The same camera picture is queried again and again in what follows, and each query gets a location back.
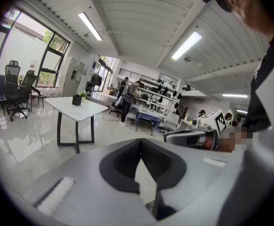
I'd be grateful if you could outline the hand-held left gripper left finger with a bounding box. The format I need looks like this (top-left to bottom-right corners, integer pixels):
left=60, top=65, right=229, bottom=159
left=7, top=138, right=157, bottom=226

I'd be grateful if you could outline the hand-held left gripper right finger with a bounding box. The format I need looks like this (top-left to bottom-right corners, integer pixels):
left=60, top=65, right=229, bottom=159
left=141, top=138, right=242, bottom=226

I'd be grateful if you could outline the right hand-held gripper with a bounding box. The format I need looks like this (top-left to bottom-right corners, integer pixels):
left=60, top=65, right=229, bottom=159
left=163, top=109, right=231, bottom=152

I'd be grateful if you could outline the black square pen holder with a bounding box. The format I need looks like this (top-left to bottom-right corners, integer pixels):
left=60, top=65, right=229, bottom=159
left=71, top=95, right=83, bottom=106

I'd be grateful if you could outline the blue cloth covered table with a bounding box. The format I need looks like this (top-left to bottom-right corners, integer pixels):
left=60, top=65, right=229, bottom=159
left=134, top=111, right=162, bottom=136

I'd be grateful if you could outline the white workbench shelving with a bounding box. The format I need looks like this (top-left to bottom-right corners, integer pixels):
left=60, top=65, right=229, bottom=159
left=127, top=74, right=183, bottom=131

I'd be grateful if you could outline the white rimmed office chair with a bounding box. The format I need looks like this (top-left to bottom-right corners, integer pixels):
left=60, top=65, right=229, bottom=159
left=109, top=94, right=125, bottom=118

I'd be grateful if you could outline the white marble table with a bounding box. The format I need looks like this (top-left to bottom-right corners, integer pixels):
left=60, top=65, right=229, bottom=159
left=44, top=96, right=110, bottom=154

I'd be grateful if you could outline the person's black printed shirt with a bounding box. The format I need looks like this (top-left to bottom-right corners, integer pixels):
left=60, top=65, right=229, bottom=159
left=241, top=24, right=274, bottom=133

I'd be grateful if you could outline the row of clear water jugs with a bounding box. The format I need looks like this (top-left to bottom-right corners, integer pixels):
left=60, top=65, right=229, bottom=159
left=33, top=86, right=62, bottom=97

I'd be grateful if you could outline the grey locker cabinet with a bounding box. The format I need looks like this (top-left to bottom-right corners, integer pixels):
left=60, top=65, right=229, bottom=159
left=62, top=56, right=86, bottom=97

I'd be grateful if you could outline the black mesh office chair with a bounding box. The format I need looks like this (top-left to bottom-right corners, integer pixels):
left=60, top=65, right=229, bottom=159
left=4, top=60, right=31, bottom=122
left=19, top=69, right=39, bottom=109

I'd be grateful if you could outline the black framed window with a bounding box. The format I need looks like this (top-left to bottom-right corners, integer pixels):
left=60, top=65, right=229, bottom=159
left=0, top=9, right=22, bottom=89
left=37, top=32, right=70, bottom=88

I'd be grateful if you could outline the person's head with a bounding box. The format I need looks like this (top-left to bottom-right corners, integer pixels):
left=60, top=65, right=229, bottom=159
left=218, top=0, right=274, bottom=47

